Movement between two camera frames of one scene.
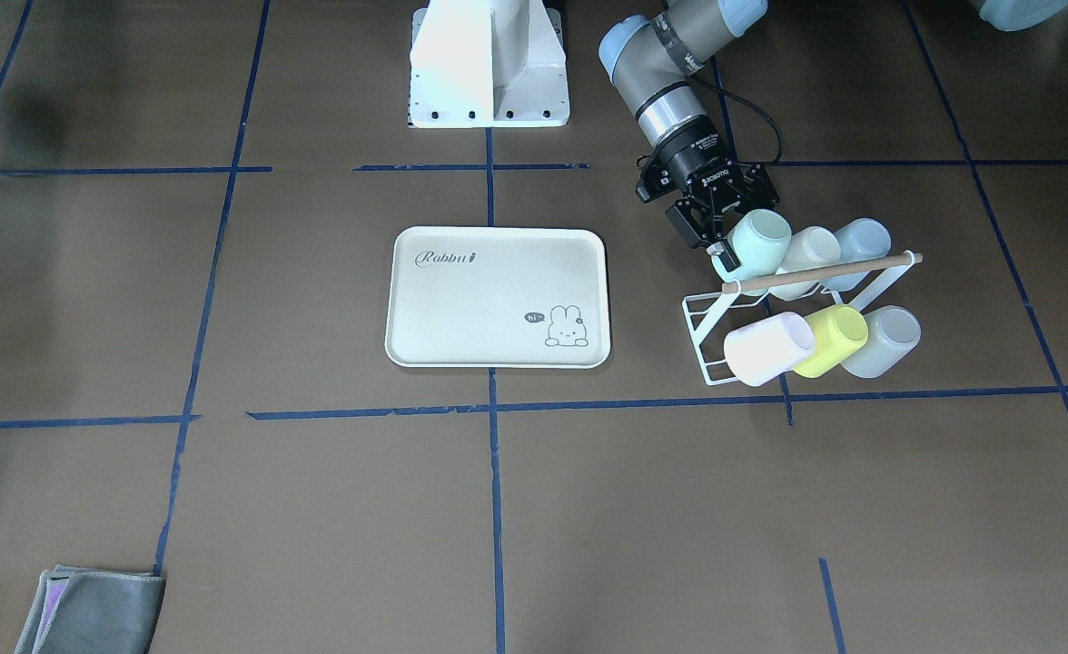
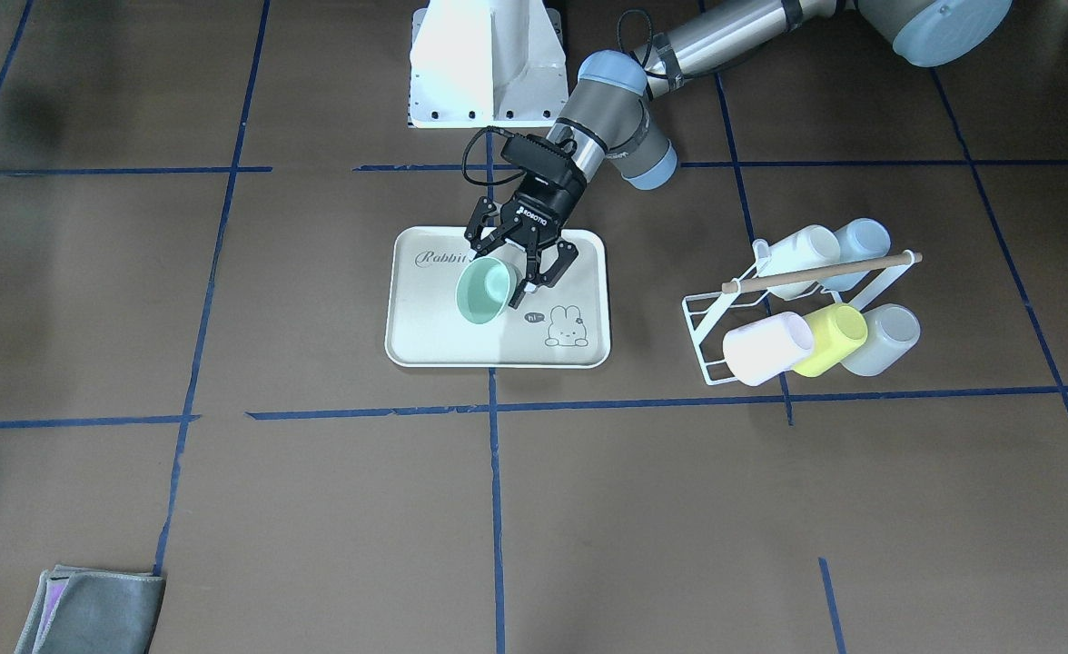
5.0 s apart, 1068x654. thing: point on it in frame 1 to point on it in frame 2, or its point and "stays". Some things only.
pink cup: (756, 351) stays
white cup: (810, 247) stays
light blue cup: (860, 239) stays
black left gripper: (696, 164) to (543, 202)
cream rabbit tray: (499, 297) stays
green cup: (759, 241) to (483, 287)
